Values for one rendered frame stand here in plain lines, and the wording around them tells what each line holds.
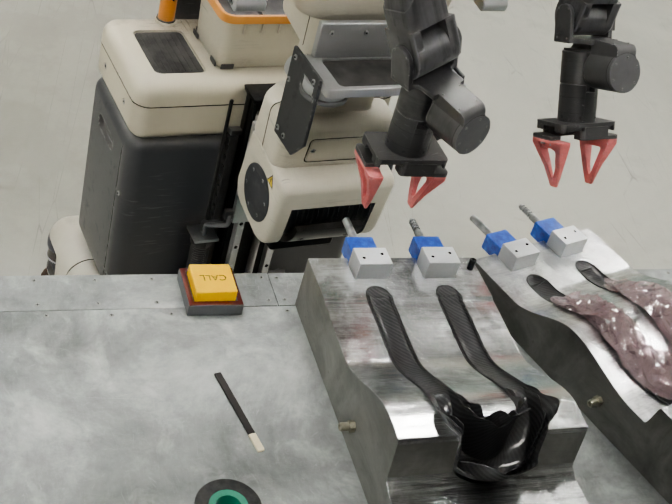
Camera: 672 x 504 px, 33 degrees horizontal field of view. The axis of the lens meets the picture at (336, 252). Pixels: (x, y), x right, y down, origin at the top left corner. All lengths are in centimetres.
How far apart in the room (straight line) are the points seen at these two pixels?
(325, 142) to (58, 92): 169
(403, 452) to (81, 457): 39
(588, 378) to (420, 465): 37
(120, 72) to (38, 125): 122
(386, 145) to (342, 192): 46
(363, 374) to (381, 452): 12
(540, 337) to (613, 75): 39
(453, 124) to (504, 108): 261
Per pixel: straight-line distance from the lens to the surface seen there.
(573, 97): 175
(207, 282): 163
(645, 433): 164
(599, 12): 175
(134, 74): 211
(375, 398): 142
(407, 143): 149
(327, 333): 156
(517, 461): 148
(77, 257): 251
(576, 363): 169
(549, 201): 363
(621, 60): 169
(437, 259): 166
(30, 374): 152
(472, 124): 142
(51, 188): 314
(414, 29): 139
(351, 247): 165
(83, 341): 157
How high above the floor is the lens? 190
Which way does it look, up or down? 38 degrees down
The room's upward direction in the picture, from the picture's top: 17 degrees clockwise
